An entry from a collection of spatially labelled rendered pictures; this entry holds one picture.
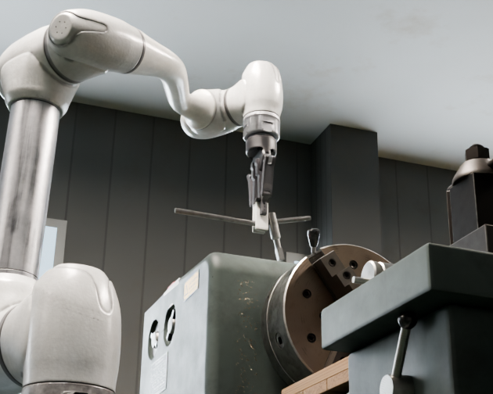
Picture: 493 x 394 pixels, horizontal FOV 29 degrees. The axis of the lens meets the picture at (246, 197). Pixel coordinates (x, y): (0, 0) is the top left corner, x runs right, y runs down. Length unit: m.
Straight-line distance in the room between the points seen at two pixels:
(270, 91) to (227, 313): 0.59
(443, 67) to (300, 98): 0.79
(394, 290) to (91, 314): 0.60
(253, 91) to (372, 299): 1.16
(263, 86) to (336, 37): 2.41
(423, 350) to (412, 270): 0.10
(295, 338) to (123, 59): 0.65
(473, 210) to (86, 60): 0.86
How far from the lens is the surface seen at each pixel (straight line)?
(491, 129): 5.63
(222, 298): 2.01
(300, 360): 1.87
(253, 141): 2.24
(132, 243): 5.07
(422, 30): 4.67
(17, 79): 1.96
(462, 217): 1.41
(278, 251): 2.18
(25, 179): 1.86
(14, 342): 1.64
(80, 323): 1.58
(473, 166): 1.42
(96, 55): 1.89
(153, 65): 2.00
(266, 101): 2.28
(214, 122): 2.34
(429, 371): 1.16
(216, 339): 1.98
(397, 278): 1.16
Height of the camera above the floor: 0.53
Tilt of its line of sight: 24 degrees up
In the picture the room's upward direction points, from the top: 1 degrees clockwise
